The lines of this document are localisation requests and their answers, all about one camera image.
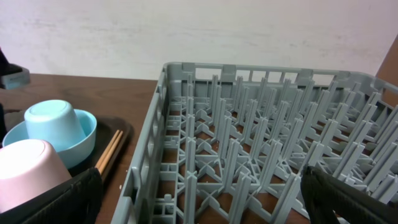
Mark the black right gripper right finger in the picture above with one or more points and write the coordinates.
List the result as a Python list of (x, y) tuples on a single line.
[(327, 198)]

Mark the light blue bowl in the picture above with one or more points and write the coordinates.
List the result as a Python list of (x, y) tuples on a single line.
[(75, 154)]

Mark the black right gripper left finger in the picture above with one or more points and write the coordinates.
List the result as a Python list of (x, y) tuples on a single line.
[(77, 200)]

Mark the light blue cup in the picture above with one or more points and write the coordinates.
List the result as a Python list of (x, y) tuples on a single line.
[(55, 122)]

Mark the grey dishwasher rack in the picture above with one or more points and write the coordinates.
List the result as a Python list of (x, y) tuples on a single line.
[(231, 141)]

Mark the dark brown tray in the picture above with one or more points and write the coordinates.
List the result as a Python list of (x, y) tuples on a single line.
[(106, 128)]

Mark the wooden chopstick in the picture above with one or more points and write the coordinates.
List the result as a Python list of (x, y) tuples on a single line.
[(110, 153), (108, 147)]

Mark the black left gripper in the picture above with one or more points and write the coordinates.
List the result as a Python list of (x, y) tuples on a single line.
[(12, 75)]

